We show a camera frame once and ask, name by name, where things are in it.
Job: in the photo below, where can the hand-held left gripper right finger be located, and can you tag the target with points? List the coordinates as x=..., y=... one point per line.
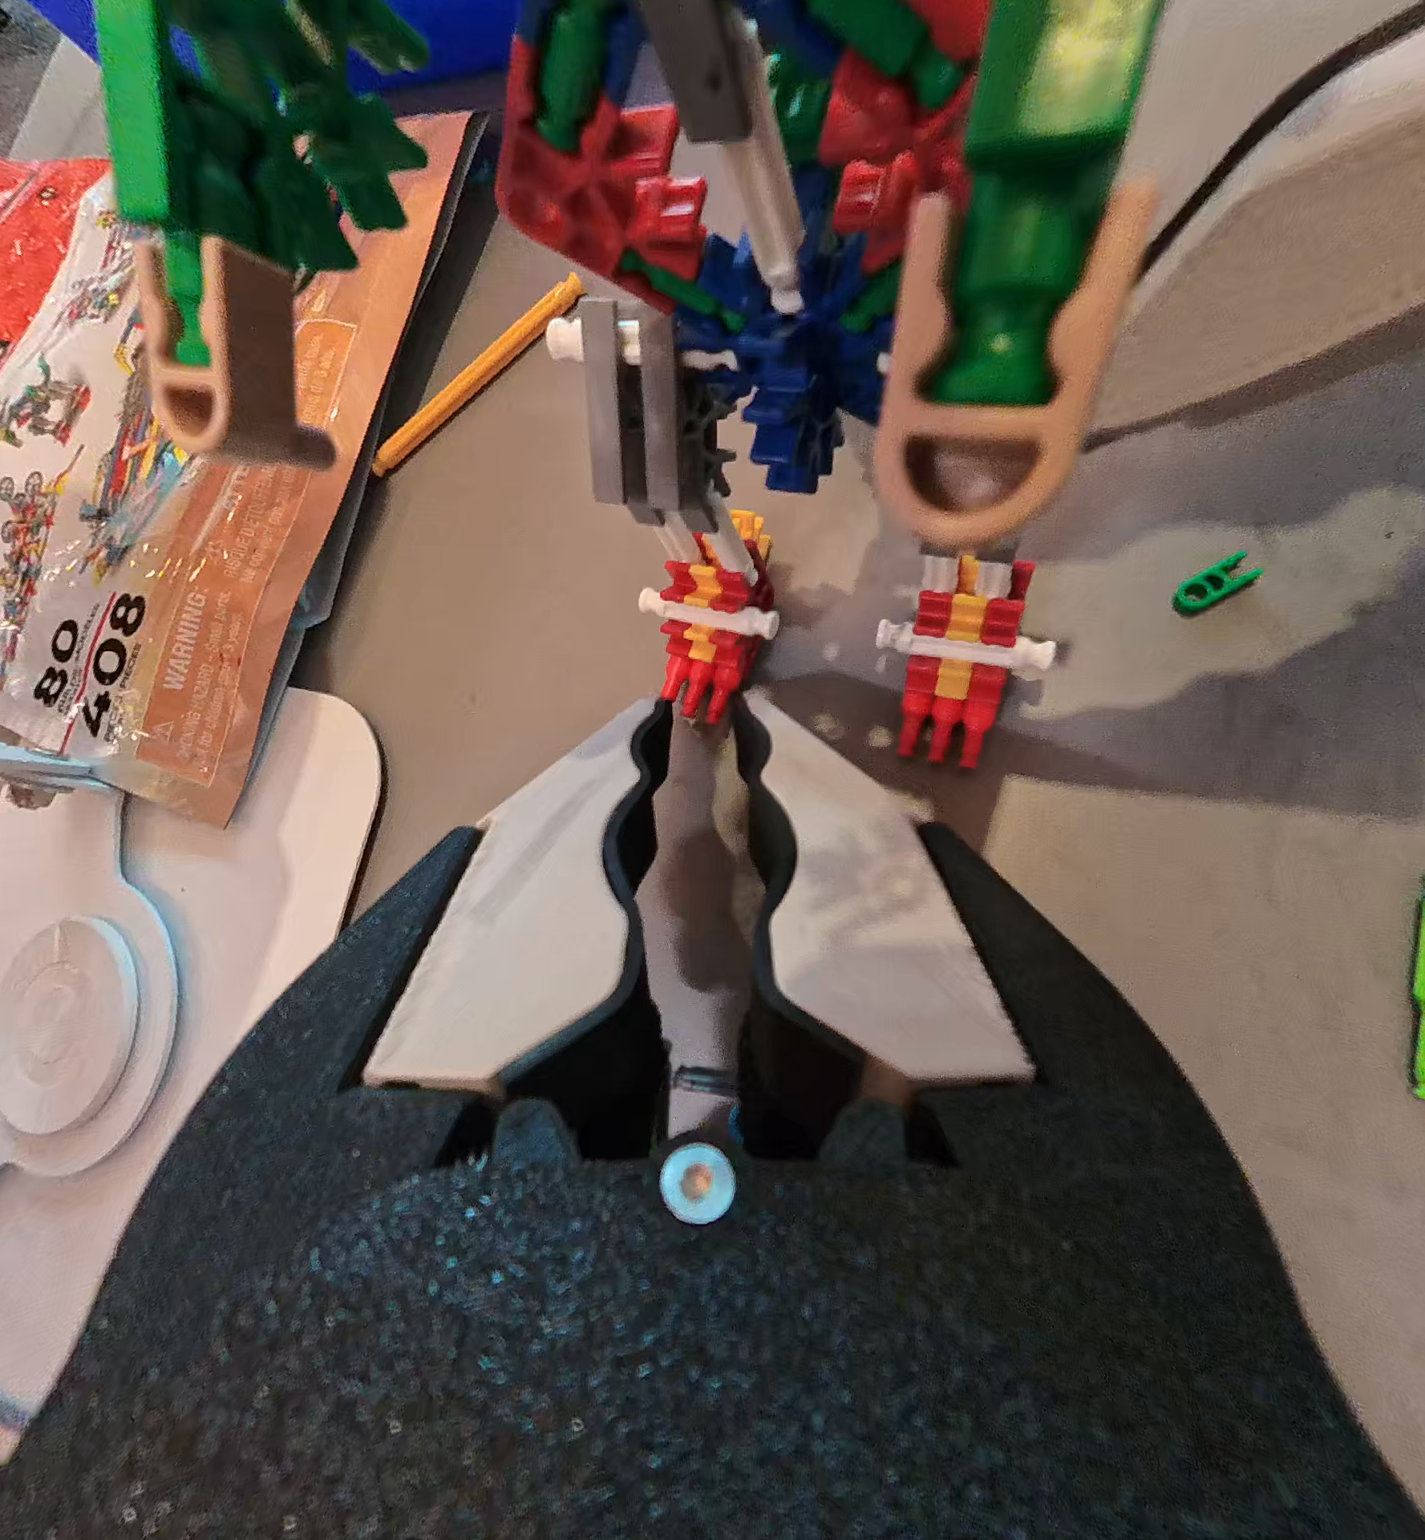
x=894, y=963

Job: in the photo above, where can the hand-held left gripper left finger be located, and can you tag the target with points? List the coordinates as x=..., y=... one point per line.
x=508, y=951

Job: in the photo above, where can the colourful construction toy model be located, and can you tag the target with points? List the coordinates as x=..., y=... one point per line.
x=809, y=362

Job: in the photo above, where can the thin dark grey rod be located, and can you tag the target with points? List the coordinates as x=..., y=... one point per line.
x=703, y=1078

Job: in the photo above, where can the small green clip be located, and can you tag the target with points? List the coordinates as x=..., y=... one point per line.
x=1199, y=592

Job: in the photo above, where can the printed toy packaging bag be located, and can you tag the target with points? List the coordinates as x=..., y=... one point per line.
x=244, y=542

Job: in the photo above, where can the long orange rod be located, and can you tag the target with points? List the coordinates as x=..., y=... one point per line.
x=483, y=373

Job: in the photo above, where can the blue storage bin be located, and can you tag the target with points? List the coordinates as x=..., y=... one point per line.
x=472, y=30

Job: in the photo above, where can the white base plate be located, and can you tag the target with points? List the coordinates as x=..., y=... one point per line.
x=280, y=902

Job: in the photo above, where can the clear suction cup mount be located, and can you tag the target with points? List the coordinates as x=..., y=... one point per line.
x=63, y=1023

